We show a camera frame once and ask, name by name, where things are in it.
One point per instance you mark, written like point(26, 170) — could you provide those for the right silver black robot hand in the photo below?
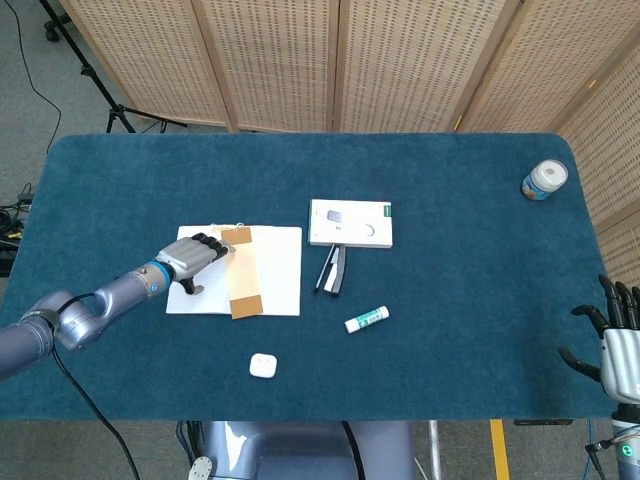
point(622, 362)

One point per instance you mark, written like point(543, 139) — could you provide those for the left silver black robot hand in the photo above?
point(190, 257)

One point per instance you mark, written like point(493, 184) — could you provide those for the brown cardboard bookmark with tassel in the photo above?
point(245, 280)

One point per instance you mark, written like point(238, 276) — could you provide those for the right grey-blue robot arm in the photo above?
point(625, 450)

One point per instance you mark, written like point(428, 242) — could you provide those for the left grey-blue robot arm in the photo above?
point(75, 325)

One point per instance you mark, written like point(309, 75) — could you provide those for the open white lined notebook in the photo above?
point(280, 270)

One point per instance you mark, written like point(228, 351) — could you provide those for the white earbuds case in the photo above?
point(262, 365)

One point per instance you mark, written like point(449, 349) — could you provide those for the black silver stapler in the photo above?
point(339, 272)

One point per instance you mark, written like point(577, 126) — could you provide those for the white flat product box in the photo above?
point(350, 225)

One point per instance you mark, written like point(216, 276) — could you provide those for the white green glue stick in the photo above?
point(366, 319)

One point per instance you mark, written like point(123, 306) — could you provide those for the white-lidded plastic jar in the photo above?
point(544, 180)

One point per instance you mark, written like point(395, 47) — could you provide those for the black tripod stand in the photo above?
point(95, 82)

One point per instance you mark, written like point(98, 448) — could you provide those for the dark blue table mat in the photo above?
point(425, 325)

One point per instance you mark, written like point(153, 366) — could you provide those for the silver metal table leg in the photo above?
point(435, 450)

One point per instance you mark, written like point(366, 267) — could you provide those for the round metal mounting plate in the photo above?
point(201, 469)

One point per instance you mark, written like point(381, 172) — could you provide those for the wooden rattan folding screen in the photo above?
point(280, 65)

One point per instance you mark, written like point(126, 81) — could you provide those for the grey-blue robot torso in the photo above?
point(300, 450)

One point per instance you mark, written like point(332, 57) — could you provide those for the black caster wheel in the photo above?
point(54, 27)

